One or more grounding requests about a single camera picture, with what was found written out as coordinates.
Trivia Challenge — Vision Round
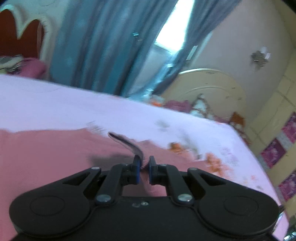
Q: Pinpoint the pink knit sweater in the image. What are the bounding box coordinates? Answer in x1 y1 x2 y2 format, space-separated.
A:
0 128 232 241

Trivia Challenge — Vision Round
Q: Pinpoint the floral white bed sheet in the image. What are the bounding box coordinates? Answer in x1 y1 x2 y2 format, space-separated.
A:
0 74 290 241

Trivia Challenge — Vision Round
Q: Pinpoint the blue-grey left curtain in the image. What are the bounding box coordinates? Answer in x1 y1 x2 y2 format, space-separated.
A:
50 1 176 96

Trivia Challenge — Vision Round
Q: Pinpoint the orange patterned pillow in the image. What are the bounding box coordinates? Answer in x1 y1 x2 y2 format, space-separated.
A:
228 112 251 146

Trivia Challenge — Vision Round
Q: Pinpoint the window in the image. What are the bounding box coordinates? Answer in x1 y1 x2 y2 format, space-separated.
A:
128 0 194 94

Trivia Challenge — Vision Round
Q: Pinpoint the white patterned pillow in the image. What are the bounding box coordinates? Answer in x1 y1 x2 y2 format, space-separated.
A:
190 93 215 120

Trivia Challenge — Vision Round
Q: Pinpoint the blue-grey tied right curtain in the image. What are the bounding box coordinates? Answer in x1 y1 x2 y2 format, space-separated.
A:
129 0 241 102

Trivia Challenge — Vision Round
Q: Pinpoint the cream wardrobe with posters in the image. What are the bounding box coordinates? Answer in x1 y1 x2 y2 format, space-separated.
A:
248 41 296 218

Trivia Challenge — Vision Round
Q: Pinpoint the red heart-shaped headboard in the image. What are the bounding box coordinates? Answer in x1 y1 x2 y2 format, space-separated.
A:
1 4 53 62

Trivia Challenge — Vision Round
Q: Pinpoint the cream wooden headboard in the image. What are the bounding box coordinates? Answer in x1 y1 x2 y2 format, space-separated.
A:
161 68 246 119

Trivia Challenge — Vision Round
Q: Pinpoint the crystal wall lamp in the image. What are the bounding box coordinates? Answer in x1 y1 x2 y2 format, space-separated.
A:
250 47 271 69

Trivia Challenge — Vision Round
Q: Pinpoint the pile of pink-grey clothes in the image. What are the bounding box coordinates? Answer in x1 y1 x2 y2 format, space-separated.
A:
1 55 47 79

